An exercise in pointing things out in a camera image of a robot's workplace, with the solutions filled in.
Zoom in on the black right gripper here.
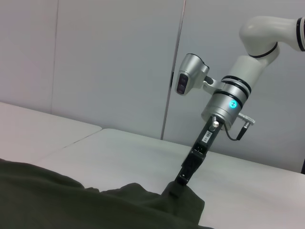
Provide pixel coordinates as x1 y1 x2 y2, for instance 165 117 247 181
174 115 225 186

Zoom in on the right arm gripper cable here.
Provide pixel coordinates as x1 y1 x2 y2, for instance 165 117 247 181
224 114 256 141

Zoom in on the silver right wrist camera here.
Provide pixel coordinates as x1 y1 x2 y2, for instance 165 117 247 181
175 53 210 96

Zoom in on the dark green t-shirt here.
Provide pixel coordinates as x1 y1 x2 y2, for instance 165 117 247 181
0 158 206 229

